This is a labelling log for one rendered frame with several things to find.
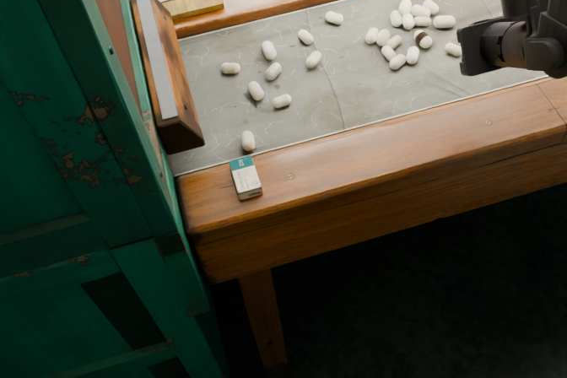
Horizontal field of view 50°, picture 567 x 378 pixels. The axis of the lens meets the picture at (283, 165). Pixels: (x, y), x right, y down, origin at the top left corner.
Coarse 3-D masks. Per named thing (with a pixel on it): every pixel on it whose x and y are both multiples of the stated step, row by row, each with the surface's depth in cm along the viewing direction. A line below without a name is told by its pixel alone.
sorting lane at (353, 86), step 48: (384, 0) 113; (432, 0) 112; (480, 0) 111; (192, 48) 109; (240, 48) 108; (288, 48) 107; (336, 48) 107; (432, 48) 105; (192, 96) 102; (240, 96) 101; (336, 96) 100; (384, 96) 99; (432, 96) 99; (240, 144) 95; (288, 144) 95
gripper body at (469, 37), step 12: (480, 24) 79; (492, 24) 79; (504, 24) 76; (468, 36) 79; (480, 36) 79; (492, 36) 77; (468, 48) 79; (480, 48) 79; (492, 48) 76; (468, 60) 80; (480, 60) 80; (492, 60) 78; (504, 60) 76; (468, 72) 80; (480, 72) 80
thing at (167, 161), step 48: (144, 240) 75; (0, 288) 75; (48, 288) 78; (96, 288) 84; (144, 288) 85; (192, 288) 88; (0, 336) 87; (48, 336) 91; (96, 336) 96; (144, 336) 101; (192, 336) 103
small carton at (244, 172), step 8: (232, 160) 88; (240, 160) 88; (248, 160) 88; (232, 168) 87; (240, 168) 87; (248, 168) 87; (240, 176) 86; (248, 176) 86; (256, 176) 86; (240, 184) 86; (248, 184) 86; (256, 184) 85; (240, 192) 85; (248, 192) 85; (256, 192) 86
